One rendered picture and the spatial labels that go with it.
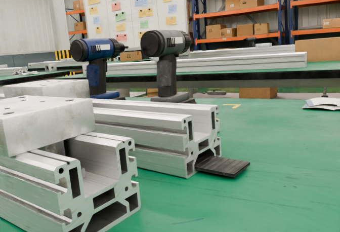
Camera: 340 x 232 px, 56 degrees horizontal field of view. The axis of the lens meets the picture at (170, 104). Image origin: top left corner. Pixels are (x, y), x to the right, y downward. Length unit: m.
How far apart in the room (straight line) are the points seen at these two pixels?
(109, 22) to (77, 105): 3.86
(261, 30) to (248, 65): 8.24
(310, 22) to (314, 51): 8.55
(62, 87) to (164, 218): 0.40
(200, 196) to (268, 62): 1.67
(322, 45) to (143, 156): 2.04
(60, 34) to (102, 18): 4.82
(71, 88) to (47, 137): 0.33
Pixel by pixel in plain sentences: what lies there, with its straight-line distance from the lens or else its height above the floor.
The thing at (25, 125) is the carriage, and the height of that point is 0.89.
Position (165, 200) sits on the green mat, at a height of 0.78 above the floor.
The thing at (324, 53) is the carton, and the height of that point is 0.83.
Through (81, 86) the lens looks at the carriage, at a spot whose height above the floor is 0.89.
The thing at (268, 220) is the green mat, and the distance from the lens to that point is 0.36.
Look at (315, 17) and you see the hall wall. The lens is 10.94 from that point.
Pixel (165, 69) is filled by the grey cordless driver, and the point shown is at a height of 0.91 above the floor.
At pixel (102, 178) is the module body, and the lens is 0.37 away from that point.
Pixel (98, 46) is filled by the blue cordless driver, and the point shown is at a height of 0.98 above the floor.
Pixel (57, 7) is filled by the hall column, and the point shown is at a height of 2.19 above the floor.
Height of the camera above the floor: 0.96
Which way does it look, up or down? 10 degrees down
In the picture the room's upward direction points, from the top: 5 degrees counter-clockwise
